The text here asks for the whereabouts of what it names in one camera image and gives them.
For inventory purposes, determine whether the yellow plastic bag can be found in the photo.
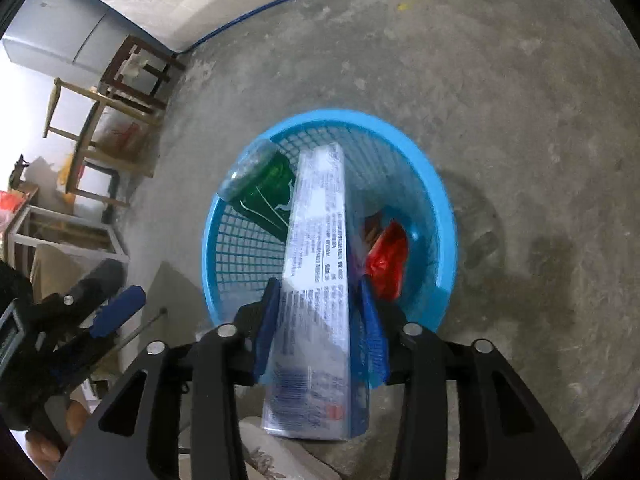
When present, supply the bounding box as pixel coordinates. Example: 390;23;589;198
57;155;77;187

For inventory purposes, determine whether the blue plastic mesh basket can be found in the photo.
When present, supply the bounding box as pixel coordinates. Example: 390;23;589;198
201;108;458;333

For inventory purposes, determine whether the wooden chair with black seat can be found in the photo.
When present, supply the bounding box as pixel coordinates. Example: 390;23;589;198
42;77;163;208

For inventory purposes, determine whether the white mattress with blue edge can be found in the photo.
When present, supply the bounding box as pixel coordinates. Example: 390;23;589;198
47;0;396;56

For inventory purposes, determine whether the red snack bag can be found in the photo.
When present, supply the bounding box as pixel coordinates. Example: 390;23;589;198
362;220;410;302

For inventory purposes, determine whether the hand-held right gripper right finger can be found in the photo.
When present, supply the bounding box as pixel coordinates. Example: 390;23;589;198
356;276;583;480

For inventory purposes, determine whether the grey refrigerator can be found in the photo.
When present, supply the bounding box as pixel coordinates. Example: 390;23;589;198
2;0;173;82

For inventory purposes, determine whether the dark wooden stool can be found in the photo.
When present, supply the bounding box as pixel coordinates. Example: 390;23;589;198
97;35;186;116

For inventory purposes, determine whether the green snack can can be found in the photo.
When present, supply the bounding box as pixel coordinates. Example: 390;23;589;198
216;139;297;233

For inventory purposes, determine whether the white sack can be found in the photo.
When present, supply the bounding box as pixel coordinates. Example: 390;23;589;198
97;105;151;158

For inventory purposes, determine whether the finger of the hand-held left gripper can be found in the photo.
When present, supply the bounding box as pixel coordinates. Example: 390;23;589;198
84;285;147;341
64;259;125;312

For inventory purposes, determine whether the long blue white box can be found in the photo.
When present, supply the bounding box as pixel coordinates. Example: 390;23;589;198
261;142;373;442

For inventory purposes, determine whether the person's left hand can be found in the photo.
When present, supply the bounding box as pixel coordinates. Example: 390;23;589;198
25;400;96;468

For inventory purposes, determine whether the white cloth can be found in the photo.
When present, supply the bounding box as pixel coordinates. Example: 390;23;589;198
122;55;151;79

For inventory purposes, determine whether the pink plastic bag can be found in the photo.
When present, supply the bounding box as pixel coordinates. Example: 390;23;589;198
0;191;24;231

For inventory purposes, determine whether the long grey desk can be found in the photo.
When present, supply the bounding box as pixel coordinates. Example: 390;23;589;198
0;185;131;281

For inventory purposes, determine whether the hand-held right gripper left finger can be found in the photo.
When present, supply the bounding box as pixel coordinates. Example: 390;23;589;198
52;277;282;480

